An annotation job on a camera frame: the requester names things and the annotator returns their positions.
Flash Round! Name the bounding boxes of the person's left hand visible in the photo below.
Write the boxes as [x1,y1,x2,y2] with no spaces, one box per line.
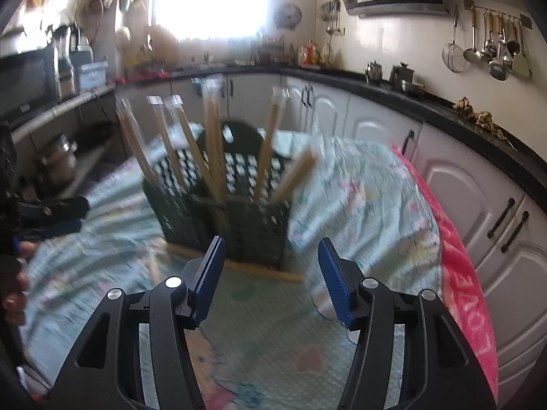
[2,240,38,327]

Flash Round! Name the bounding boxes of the steel serving spoon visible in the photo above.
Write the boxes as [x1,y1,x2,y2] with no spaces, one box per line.
[482,11,497,61]

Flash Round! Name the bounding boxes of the black microwave oven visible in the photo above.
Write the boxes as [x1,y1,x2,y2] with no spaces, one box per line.
[0,45,58,124]

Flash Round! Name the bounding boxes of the wall utensil rail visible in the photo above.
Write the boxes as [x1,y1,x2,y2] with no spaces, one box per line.
[464,0,533,26]

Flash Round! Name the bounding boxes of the small steel ladle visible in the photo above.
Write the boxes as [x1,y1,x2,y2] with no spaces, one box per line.
[464,6,483,63]

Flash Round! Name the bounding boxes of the dark wire rack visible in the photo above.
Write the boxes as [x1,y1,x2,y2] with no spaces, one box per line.
[228,34,286,65]

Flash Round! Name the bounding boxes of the white kitchen cabinets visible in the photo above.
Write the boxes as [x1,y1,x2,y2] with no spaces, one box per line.
[115,72,547,394]

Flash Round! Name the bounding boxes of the blue plastic box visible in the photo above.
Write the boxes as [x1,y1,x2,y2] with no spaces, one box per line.
[75,60,109,92]

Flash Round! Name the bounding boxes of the steel spatula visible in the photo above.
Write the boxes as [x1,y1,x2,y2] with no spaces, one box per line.
[511,19,533,78]

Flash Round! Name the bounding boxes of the stacked steel pots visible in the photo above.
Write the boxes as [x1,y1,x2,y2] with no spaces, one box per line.
[34,134,80,189]

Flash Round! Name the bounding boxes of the beige cutting board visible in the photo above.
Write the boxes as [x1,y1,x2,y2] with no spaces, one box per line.
[143,23,180,54]

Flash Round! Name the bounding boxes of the bright window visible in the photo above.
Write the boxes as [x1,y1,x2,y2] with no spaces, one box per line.
[149,0,268,43]

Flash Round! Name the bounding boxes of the blender with black lid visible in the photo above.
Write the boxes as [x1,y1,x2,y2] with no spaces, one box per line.
[53,25,82,99]

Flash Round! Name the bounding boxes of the steel mesh strainer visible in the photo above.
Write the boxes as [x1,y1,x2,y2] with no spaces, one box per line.
[442,6,470,72]

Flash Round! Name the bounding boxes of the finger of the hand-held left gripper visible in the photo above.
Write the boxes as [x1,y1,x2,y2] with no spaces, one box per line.
[17,219,83,241]
[19,195,90,227]

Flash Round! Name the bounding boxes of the cartoon printed tablecloth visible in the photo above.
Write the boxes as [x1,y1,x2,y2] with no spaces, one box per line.
[19,122,443,410]

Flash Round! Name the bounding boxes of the large steel ladle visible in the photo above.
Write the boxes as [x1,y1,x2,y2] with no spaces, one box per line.
[489,17,510,81]

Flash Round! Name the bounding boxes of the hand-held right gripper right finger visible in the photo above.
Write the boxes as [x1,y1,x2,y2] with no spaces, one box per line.
[318,238,498,410]

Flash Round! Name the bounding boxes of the pile of ginger roots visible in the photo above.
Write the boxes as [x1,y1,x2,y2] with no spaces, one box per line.
[453,97,509,141]

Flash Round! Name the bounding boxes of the black kitchen countertop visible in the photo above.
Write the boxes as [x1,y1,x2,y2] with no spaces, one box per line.
[115,62,547,206]

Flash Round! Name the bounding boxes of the steel pot with lid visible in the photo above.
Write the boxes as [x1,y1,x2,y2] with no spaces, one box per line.
[390,63,426,95]

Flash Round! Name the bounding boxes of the green plastic utensil basket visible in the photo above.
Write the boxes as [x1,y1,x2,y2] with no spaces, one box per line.
[142,120,292,271]

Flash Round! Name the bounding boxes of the dark frying pan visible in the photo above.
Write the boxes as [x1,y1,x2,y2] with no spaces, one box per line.
[79,122,118,146]

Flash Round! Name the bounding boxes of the pink fleece blanket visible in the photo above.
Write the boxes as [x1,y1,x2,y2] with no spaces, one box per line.
[391,145,501,400]

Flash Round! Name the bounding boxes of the wall ventilation fan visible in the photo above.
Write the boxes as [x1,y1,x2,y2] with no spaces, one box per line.
[273,3,303,30]

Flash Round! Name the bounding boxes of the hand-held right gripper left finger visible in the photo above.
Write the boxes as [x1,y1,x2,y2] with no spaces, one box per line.
[51,236,226,410]

